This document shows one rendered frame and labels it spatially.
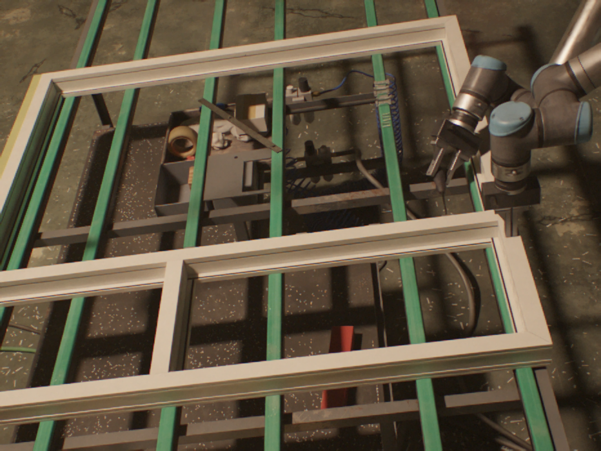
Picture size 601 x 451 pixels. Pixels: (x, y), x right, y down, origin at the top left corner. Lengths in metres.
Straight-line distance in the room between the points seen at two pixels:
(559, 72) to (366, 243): 0.62
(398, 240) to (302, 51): 1.05
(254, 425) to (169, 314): 0.35
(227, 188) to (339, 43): 0.75
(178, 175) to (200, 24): 2.44
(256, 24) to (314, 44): 2.24
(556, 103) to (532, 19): 3.00
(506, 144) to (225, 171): 1.01
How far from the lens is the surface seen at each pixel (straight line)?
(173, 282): 2.27
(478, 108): 2.45
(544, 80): 2.16
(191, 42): 5.32
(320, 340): 2.51
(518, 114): 2.02
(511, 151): 2.04
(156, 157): 3.35
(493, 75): 2.48
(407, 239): 2.29
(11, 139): 3.04
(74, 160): 4.58
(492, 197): 2.13
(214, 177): 2.71
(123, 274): 2.39
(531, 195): 2.15
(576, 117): 2.04
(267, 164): 3.12
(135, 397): 2.08
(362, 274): 2.67
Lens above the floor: 2.43
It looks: 41 degrees down
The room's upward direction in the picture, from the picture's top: 11 degrees counter-clockwise
